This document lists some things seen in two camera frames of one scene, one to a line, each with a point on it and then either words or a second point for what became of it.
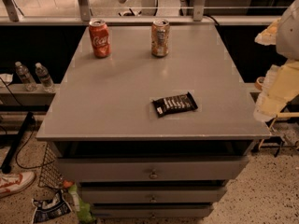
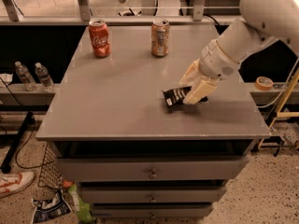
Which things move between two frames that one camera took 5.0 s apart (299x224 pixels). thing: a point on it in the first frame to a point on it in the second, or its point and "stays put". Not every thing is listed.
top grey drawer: x=156 y=168 stays put
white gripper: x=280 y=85 to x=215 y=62
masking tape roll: x=259 y=83 stays put
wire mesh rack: x=50 y=174 stays put
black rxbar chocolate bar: x=174 y=105 to x=177 y=96
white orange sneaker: x=13 y=182 stays put
